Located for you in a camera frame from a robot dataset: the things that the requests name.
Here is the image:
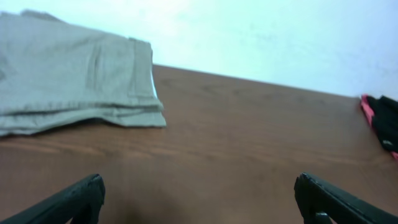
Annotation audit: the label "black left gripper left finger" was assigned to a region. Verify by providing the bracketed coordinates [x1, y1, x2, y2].
[2, 174, 106, 224]

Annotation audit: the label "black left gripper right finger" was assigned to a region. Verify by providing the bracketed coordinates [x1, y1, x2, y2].
[294, 172, 397, 224]

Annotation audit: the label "khaki beige shorts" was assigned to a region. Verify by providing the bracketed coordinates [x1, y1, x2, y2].
[1, 10, 166, 136]

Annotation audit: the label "black and red shorts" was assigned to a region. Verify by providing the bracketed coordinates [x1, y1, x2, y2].
[360, 95, 397, 160]

